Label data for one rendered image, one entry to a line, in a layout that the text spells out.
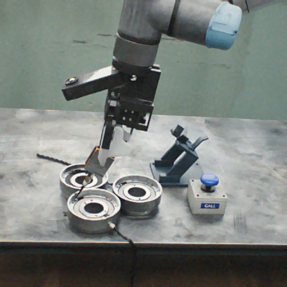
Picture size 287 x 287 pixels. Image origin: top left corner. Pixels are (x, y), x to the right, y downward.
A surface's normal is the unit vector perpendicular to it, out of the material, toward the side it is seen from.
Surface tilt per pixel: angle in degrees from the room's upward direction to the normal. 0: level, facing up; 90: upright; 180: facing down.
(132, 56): 90
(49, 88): 90
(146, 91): 91
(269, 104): 90
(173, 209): 0
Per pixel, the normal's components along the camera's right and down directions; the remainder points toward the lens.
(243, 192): 0.09, -0.88
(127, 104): 0.07, 0.48
